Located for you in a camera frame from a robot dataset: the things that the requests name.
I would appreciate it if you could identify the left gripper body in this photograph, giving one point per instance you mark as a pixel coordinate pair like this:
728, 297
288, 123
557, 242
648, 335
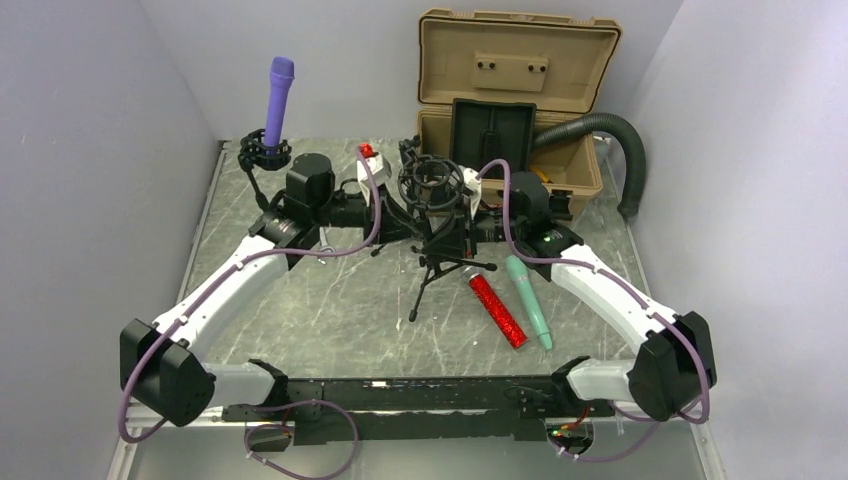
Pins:
383, 214

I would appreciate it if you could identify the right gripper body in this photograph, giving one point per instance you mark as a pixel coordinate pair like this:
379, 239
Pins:
481, 230

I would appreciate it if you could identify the teal microphone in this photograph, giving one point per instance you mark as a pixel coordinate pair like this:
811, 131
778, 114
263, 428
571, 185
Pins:
519, 275

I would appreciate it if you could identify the black shock mount tripod stand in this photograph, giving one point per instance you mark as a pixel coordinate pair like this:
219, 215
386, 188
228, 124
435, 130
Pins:
434, 218

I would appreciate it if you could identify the red glitter microphone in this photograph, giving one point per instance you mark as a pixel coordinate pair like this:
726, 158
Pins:
494, 306

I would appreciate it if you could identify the black round base stand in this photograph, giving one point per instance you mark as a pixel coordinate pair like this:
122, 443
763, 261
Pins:
254, 153

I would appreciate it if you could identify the purple microphone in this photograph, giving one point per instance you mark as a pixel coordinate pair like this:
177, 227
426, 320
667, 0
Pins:
282, 75

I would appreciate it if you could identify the small black tripod stand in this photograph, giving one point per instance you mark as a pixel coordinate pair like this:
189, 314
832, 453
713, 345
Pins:
409, 159

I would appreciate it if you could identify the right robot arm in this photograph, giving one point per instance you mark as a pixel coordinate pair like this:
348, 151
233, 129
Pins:
673, 369

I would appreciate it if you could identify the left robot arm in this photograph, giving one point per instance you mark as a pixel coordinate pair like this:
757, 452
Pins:
162, 363

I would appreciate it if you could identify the silver wrench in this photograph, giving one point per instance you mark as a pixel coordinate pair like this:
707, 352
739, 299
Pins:
324, 245

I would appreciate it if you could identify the yellow tool in case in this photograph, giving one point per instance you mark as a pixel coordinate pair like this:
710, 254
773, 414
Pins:
541, 175

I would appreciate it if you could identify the black tray insert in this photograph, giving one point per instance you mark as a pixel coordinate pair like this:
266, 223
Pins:
483, 131

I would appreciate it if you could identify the tan plastic case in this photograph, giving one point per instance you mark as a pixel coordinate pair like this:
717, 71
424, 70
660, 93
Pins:
556, 62

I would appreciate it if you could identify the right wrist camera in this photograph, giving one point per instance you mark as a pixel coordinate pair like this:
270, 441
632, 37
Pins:
473, 189

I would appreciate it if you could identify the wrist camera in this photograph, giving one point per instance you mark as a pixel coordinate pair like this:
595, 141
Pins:
473, 189
379, 168

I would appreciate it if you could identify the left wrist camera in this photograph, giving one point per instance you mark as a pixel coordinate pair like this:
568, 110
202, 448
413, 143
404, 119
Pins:
379, 168

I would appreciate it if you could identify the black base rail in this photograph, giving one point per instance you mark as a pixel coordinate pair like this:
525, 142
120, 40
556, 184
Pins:
323, 410

